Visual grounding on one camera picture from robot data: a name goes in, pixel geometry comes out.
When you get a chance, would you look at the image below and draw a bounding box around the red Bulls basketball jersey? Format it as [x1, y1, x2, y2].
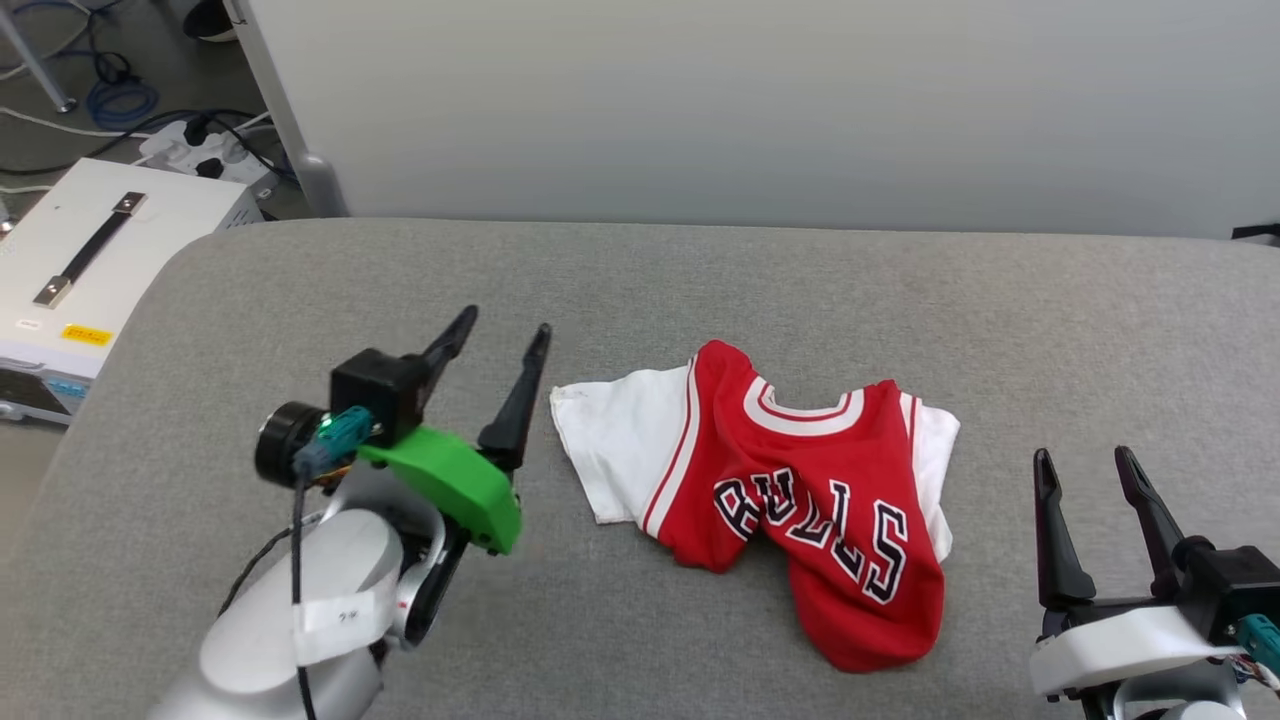
[548, 340, 962, 674]

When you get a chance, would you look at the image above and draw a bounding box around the blue coiled cable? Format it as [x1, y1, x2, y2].
[84, 74, 161, 127]

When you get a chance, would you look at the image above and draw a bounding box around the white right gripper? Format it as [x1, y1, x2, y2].
[1028, 445, 1243, 699]

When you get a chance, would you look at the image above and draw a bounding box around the white tape label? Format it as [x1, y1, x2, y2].
[293, 590, 403, 668]

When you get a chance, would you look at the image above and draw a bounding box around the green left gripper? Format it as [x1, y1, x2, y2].
[355, 305, 553, 557]

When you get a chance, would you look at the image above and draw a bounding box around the white floor cable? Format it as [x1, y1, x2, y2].
[0, 104, 153, 139]

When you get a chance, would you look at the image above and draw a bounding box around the white equipment box with handle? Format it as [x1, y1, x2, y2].
[0, 158, 267, 427]

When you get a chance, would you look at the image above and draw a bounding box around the grey metal partition post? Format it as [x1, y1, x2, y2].
[222, 0, 350, 219]

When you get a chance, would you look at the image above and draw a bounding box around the white power strip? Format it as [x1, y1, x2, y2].
[138, 112, 283, 189]

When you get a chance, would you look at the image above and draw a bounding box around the teal camera connector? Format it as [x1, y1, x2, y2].
[1234, 613, 1280, 673]
[293, 404, 377, 477]

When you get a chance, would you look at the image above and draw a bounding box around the teal left camera connector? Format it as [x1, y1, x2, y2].
[293, 404, 377, 477]

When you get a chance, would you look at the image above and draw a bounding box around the thin grey metal table leg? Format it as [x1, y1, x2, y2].
[0, 0, 80, 114]

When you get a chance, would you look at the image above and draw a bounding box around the teal right camera connector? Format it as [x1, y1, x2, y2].
[1234, 613, 1280, 673]

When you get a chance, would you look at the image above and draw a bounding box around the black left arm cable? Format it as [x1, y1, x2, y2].
[215, 465, 323, 720]

